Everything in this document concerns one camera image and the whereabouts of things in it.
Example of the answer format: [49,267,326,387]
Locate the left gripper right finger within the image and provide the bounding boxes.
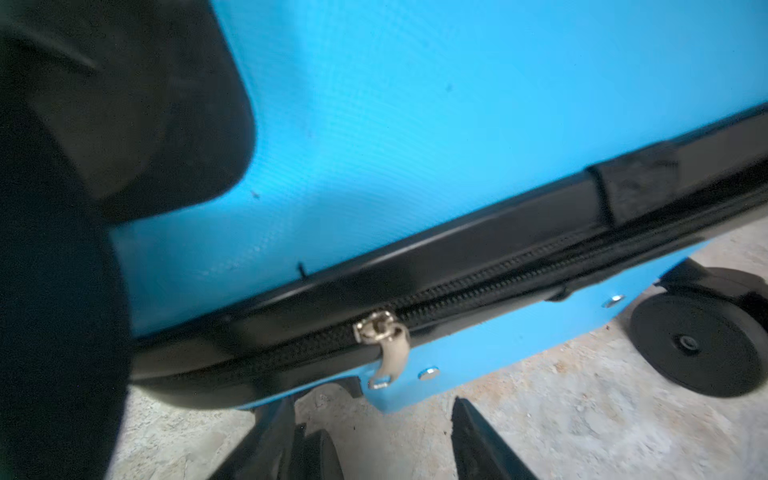
[451,397,537,480]

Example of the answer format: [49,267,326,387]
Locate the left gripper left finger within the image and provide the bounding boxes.
[210,396,344,479]

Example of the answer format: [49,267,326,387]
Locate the blue hard-shell suitcase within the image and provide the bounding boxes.
[0,0,768,480]

